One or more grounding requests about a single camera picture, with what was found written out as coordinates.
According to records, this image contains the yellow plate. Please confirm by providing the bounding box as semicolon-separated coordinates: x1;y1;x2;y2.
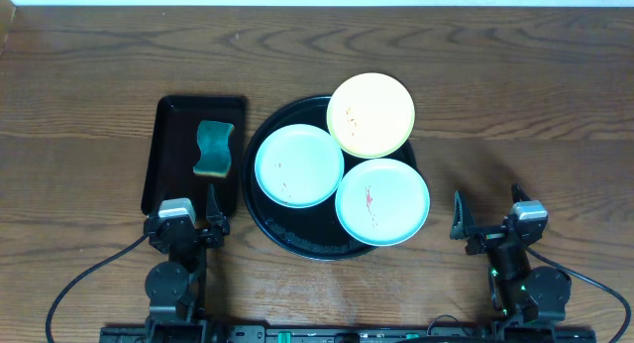
326;72;415;159

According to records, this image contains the black rectangular tray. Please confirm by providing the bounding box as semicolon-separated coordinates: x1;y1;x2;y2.
141;95;247;219

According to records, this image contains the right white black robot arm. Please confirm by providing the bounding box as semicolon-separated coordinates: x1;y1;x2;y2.
450;184;572;325

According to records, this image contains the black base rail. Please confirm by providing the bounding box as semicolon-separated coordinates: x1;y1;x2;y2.
99;325;597;343

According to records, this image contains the left black cable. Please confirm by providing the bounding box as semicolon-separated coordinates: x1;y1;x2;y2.
45;233;151;343

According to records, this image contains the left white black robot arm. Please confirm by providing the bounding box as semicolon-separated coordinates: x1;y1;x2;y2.
144;185;230;324

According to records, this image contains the green yellow sponge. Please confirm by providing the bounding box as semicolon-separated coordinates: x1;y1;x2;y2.
192;120;235;178

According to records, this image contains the black round tray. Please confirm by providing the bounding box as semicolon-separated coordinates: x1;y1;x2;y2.
242;96;417;260

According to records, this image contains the light green plate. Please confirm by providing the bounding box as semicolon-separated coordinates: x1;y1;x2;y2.
254;124;345;209
335;159;431;247

